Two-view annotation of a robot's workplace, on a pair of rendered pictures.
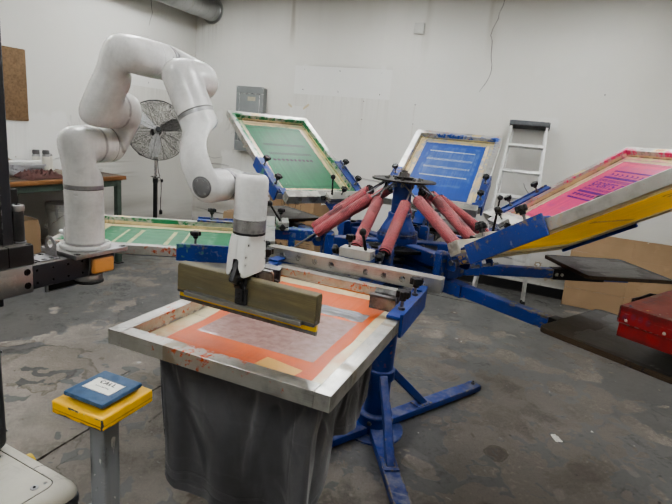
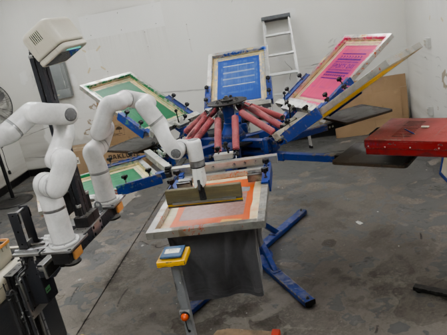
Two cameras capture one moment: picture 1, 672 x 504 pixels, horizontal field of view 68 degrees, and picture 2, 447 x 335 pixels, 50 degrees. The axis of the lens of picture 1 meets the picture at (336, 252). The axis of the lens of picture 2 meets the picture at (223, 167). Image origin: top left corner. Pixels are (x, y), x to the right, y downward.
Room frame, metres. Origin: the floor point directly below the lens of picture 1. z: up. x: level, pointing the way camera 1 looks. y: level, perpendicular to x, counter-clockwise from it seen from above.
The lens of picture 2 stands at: (-1.10, 0.53, 1.94)
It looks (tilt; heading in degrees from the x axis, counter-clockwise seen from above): 18 degrees down; 348
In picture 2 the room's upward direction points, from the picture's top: 11 degrees counter-clockwise
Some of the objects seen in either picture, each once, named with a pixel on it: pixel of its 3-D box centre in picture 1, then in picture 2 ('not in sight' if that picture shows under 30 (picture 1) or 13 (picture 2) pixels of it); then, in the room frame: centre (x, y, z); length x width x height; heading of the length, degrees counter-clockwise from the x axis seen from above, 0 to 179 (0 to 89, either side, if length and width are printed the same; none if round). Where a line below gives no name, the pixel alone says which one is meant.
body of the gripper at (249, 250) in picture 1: (248, 250); (199, 174); (1.13, 0.20, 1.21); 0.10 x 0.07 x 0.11; 158
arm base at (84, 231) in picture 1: (80, 216); (100, 187); (1.30, 0.68, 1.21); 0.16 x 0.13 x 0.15; 64
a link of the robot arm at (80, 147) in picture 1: (86, 156); (96, 156); (1.30, 0.67, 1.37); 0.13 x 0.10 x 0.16; 161
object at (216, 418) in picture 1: (230, 438); (215, 262); (1.09, 0.22, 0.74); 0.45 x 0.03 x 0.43; 68
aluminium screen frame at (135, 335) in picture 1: (292, 314); (215, 198); (1.36, 0.11, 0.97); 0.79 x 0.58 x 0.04; 158
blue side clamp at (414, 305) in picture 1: (407, 310); (267, 177); (1.48, -0.24, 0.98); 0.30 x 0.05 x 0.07; 158
